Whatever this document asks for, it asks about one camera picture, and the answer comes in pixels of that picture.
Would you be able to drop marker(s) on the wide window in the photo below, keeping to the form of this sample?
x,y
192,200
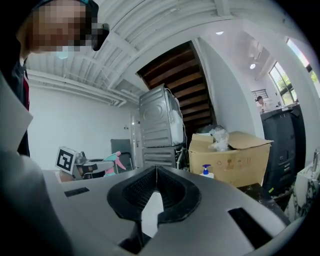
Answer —
x,y
282,85

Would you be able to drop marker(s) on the pink and teal spray bottle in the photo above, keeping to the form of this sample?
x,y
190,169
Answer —
x,y
112,157

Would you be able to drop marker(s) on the white wall pipes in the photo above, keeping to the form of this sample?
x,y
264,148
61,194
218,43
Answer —
x,y
75,86

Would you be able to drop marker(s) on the narrow window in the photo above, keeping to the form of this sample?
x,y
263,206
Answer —
x,y
300,55

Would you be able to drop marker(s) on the metal faucet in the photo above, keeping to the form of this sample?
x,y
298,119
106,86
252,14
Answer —
x,y
316,160

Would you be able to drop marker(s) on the white air conditioner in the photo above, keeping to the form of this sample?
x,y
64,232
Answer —
x,y
257,51

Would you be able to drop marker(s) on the clear plastic bag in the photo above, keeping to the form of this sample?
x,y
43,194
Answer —
x,y
220,140

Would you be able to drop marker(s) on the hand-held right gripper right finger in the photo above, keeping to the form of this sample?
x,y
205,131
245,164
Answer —
x,y
182,200

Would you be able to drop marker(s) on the person's head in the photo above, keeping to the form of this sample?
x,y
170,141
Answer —
x,y
57,25

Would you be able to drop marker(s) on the large cardboard box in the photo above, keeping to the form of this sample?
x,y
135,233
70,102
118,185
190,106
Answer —
x,y
225,162

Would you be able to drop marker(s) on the large silver metal appliance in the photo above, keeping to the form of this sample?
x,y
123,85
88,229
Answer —
x,y
157,117

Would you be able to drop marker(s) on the light blue face mask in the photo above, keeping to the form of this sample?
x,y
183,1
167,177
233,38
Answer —
x,y
63,53

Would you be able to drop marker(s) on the white blue pump bottle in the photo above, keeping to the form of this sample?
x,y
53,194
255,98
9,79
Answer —
x,y
207,172

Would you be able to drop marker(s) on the dark grey chair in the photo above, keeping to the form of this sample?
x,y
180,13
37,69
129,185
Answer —
x,y
121,148

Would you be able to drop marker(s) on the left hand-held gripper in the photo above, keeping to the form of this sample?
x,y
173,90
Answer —
x,y
65,160

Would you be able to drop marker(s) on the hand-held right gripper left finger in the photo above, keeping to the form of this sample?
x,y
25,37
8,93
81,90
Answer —
x,y
130,200

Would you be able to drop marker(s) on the black round bin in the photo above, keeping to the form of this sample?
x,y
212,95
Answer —
x,y
205,130

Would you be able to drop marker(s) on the black office printer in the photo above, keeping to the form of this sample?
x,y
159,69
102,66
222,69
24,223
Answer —
x,y
282,145

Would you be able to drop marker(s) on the round ceiling light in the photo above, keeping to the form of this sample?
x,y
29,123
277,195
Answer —
x,y
219,33
252,66

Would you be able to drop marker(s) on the dark stone counter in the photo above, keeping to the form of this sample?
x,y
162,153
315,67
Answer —
x,y
260,197

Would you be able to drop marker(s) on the brown wooden staircase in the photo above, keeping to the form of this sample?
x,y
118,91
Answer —
x,y
185,82

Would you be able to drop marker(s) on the dark jacket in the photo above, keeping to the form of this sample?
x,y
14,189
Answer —
x,y
17,100

